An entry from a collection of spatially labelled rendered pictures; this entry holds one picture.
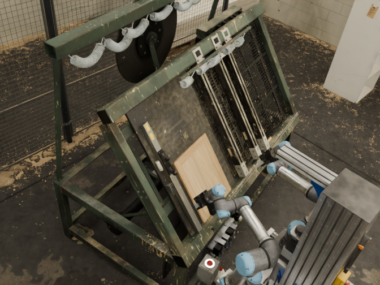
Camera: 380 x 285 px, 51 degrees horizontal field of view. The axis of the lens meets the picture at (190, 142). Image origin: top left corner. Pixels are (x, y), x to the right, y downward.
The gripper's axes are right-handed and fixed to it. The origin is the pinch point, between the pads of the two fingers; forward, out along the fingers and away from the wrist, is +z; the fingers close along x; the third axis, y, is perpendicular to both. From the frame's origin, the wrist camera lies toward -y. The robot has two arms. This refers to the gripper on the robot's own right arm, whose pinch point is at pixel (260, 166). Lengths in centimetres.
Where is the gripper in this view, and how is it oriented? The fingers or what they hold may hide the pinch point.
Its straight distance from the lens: 306.4
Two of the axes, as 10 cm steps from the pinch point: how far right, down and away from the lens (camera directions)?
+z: -4.0, 4.2, 8.1
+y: -5.9, -8.0, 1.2
